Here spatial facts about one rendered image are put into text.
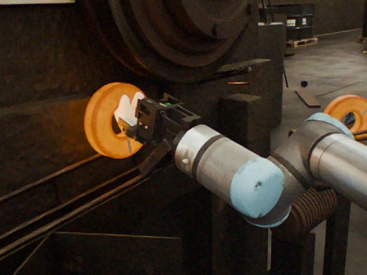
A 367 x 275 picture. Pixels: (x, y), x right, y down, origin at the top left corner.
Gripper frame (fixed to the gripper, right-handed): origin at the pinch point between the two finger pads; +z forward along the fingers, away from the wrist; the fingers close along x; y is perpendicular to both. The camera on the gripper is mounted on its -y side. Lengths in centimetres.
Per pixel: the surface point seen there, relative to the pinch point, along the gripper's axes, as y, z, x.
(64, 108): -0.2, 6.3, 8.8
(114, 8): 20.5, 2.2, 2.2
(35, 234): -15.6, -8.2, 23.0
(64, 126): -3.7, 5.3, 9.3
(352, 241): -80, -25, -124
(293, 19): -148, 467, -920
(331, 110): -4, -19, -62
